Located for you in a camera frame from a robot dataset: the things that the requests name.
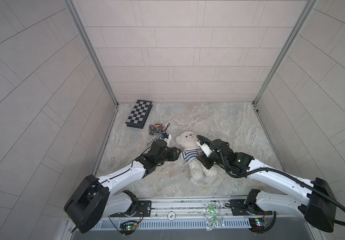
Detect white teddy bear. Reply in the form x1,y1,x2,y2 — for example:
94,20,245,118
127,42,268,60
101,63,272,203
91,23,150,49
176,131,217,181

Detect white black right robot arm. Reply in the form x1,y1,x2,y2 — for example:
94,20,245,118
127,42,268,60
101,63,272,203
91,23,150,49
196,136,338,233

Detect right green circuit board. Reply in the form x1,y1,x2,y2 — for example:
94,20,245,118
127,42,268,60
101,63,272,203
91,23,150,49
248,218,266,233

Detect green circuit board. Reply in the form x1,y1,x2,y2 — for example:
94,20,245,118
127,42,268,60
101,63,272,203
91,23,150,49
248,218,266,233
119,220,139,236

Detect blue white striped shirt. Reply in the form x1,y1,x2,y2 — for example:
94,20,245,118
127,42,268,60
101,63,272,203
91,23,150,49
180,148,202,165

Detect aluminium corner post right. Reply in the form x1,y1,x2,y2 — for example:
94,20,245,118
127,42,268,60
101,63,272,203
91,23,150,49
252,0,318,109

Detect aluminium corner post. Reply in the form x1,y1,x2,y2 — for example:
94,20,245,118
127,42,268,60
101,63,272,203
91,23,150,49
63,0,118,108
252,0,318,109

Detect aluminium corner post left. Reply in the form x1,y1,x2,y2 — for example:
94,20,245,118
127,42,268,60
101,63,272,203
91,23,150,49
63,0,118,108

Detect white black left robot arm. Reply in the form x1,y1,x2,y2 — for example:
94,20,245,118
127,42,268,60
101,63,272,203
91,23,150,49
63,140,181,234

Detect clear bag of green parts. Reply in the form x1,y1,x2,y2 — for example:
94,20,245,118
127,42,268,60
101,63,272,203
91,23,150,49
204,204,225,231

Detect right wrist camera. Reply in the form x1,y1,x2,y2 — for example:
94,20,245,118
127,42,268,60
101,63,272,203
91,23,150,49
196,140,213,157

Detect black corrugated cable hose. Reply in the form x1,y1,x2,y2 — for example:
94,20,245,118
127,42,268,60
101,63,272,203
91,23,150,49
196,134,345,228

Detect clear bag of toy bricks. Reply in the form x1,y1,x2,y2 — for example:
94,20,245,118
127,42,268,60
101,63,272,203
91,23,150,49
148,123,165,136

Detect folded black white chessboard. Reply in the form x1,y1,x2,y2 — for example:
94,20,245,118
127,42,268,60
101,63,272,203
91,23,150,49
125,100,153,129

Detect left green circuit board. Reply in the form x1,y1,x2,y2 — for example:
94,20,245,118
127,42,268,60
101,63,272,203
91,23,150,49
119,220,139,236

